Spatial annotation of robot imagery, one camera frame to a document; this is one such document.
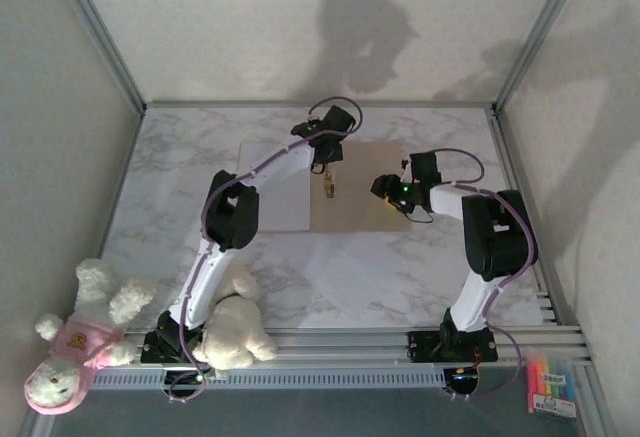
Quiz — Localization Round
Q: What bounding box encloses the brown cardboard folder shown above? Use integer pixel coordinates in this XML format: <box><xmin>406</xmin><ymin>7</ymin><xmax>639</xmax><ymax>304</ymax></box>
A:
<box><xmin>238</xmin><ymin>140</ymin><xmax>414</xmax><ymax>234</ymax></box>

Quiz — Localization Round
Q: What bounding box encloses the white plush dog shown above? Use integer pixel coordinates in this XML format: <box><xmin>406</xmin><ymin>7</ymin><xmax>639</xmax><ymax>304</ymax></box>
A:
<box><xmin>192</xmin><ymin>262</ymin><xmax>279</xmax><ymax>372</ymax></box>

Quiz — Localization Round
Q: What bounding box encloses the pack of coloured highlighters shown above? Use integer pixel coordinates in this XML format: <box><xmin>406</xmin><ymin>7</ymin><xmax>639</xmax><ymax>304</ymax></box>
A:
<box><xmin>524</xmin><ymin>351</ymin><xmax>581</xmax><ymax>414</ymax></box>

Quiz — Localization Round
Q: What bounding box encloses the plush rabbit in pink hoodie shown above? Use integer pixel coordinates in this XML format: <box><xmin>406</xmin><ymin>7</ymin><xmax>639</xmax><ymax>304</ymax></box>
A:
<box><xmin>23</xmin><ymin>258</ymin><xmax>156</xmax><ymax>416</ymax></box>

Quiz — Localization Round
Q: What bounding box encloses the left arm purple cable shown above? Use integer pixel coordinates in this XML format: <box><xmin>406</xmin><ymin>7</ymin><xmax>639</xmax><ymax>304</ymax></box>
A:
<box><xmin>167</xmin><ymin>98</ymin><xmax>364</xmax><ymax>404</ymax></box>

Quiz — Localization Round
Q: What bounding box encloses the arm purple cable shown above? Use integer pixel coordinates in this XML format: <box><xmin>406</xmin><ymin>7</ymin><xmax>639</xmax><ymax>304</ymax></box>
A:
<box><xmin>432</xmin><ymin>149</ymin><xmax>539</xmax><ymax>401</ymax></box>
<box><xmin>167</xmin><ymin>98</ymin><xmax>364</xmax><ymax>404</ymax></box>

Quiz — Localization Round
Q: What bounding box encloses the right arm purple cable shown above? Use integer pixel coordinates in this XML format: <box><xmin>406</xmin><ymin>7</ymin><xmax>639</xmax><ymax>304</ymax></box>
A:
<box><xmin>432</xmin><ymin>149</ymin><xmax>539</xmax><ymax>401</ymax></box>

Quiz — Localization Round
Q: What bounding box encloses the right side aluminium frame rail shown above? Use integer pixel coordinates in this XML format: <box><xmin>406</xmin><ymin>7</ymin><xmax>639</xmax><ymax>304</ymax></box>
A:
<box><xmin>487</xmin><ymin>106</ymin><xmax>617</xmax><ymax>437</ymax></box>

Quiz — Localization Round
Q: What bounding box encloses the aluminium frame rail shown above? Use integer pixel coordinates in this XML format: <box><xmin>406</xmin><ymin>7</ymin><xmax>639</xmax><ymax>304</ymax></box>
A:
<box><xmin>143</xmin><ymin>100</ymin><xmax>497</xmax><ymax>110</ymax></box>
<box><xmin>97</xmin><ymin>106</ymin><xmax>147</xmax><ymax>263</ymax></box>
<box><xmin>487</xmin><ymin>106</ymin><xmax>617</xmax><ymax>437</ymax></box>

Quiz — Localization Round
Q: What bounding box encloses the back aluminium frame rail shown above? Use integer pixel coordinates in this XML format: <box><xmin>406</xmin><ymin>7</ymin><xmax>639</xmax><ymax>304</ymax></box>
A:
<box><xmin>143</xmin><ymin>100</ymin><xmax>497</xmax><ymax>110</ymax></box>

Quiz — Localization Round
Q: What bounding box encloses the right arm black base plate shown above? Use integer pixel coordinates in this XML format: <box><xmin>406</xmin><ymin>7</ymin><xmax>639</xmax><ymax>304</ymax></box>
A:
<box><xmin>407</xmin><ymin>329</ymin><xmax>500</xmax><ymax>363</ymax></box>

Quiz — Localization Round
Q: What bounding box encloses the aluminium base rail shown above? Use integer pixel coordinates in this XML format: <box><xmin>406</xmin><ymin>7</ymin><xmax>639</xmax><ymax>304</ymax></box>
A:
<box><xmin>117</xmin><ymin>326</ymin><xmax>596</xmax><ymax>372</ymax></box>

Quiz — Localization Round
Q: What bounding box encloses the right aluminium frame post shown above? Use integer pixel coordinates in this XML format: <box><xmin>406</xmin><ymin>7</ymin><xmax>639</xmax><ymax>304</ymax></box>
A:
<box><xmin>492</xmin><ymin>0</ymin><xmax>591</xmax><ymax>116</ymax></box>

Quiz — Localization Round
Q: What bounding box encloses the aluminium frame post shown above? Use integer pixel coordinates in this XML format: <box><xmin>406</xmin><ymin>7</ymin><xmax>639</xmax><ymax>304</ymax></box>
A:
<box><xmin>47</xmin><ymin>0</ymin><xmax>147</xmax><ymax>116</ymax></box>
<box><xmin>492</xmin><ymin>0</ymin><xmax>591</xmax><ymax>116</ymax></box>

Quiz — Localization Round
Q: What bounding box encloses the grey slotted cable duct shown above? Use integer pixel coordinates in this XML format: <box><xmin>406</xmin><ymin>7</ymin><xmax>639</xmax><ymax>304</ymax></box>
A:
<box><xmin>91</xmin><ymin>369</ymin><xmax>449</xmax><ymax>392</ymax></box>

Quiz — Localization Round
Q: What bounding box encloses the left side aluminium frame rail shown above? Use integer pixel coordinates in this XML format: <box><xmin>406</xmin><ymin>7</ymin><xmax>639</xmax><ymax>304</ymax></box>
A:
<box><xmin>97</xmin><ymin>106</ymin><xmax>147</xmax><ymax>263</ymax></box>

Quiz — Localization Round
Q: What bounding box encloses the left aluminium frame post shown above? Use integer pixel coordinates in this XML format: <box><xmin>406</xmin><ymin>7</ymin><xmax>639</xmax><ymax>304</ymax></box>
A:
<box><xmin>47</xmin><ymin>0</ymin><xmax>147</xmax><ymax>116</ymax></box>

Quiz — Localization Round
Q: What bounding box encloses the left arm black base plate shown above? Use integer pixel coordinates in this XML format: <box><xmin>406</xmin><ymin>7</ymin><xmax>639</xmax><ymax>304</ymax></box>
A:
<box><xmin>139</xmin><ymin>331</ymin><xmax>201</xmax><ymax>364</ymax></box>

